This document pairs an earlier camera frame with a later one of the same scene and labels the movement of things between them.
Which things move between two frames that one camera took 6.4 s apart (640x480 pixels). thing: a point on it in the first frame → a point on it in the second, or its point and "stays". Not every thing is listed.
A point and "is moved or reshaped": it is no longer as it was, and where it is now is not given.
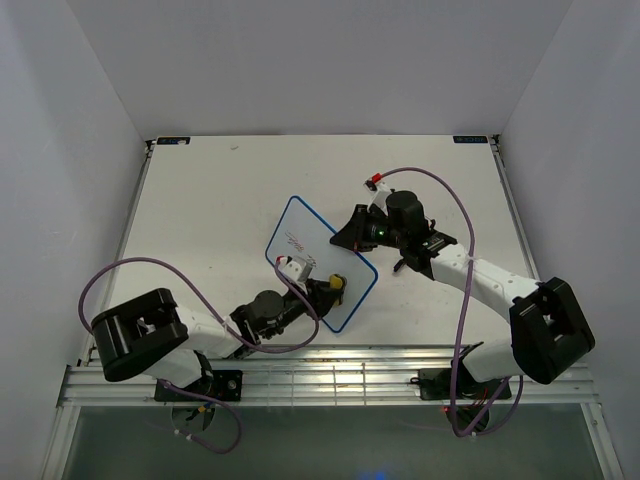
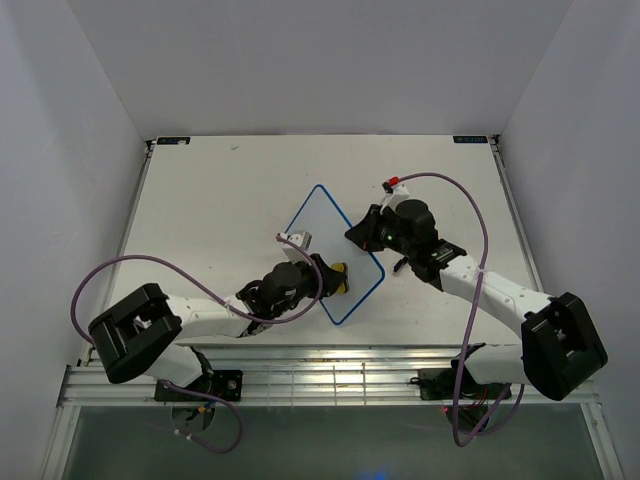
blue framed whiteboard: x=301 y=232 is moved or reshaped
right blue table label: x=470 y=139 stays
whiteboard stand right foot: x=399 y=264 stays
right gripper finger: x=352 y=235 → x=371 y=234
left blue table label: x=172 y=140 stays
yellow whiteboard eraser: x=335 y=282 is moved or reshaped
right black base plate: x=436 y=385 stays
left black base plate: x=224 y=384 stays
